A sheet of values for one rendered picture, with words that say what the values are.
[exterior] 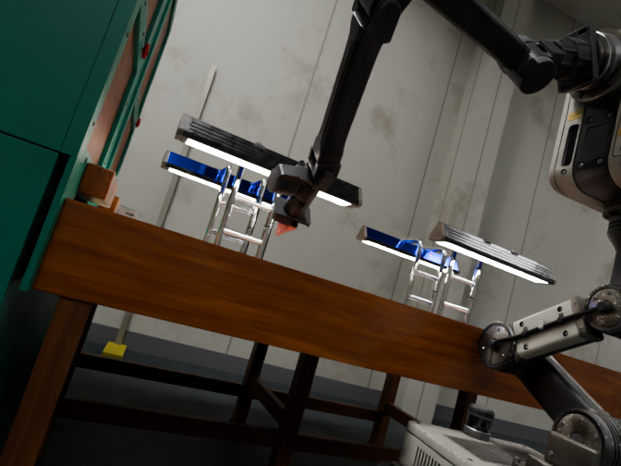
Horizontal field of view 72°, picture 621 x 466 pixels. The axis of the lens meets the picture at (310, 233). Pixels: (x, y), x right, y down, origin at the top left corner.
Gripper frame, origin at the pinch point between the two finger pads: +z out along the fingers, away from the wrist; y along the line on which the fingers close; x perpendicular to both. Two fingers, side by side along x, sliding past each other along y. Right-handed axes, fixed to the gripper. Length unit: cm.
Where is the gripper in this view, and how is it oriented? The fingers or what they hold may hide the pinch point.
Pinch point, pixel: (277, 232)
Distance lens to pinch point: 116.9
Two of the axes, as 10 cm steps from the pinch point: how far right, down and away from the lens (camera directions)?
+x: 0.4, 7.2, -6.9
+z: -4.7, 6.3, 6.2
